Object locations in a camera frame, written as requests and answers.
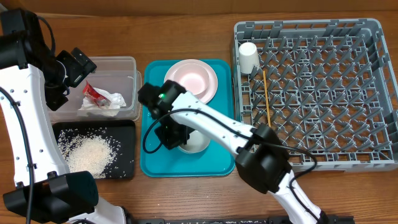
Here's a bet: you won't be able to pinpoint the black plastic tray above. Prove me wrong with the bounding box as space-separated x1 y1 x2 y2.
52 119 137 180

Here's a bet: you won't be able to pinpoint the pale green cup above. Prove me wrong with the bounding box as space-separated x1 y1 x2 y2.
238 42 260 74

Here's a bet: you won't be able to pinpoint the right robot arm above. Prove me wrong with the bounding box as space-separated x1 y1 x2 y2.
137 80 329 223

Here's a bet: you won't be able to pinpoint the white rice leftovers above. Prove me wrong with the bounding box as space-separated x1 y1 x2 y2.
57 127 135 179

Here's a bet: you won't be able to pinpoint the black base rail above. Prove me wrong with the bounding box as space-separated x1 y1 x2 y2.
124 215 356 224

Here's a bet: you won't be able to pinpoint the red foil snack wrapper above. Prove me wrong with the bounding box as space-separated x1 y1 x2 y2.
83 82 111 107

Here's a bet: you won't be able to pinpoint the pink bowl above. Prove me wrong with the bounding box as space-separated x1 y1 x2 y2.
172 63 210 96

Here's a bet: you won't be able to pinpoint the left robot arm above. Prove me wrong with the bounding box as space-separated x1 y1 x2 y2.
1 8 134 223

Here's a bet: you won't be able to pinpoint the clear plastic bin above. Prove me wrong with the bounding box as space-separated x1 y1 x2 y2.
49 57 142 123

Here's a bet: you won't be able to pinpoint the grey dishwasher rack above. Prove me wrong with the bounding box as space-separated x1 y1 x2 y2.
232 19 397 172

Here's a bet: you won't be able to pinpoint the white napkin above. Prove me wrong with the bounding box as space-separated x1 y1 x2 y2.
79 88 126 117

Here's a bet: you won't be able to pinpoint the wooden chopstick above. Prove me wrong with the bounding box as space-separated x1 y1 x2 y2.
262 70 272 128

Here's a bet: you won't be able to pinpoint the grey bowl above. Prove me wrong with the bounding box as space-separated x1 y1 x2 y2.
178 131 211 154

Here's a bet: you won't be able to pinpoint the pink plate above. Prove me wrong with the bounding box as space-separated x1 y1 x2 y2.
164 59 218 103

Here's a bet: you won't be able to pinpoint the teal serving tray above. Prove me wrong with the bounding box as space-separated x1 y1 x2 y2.
140 59 235 177

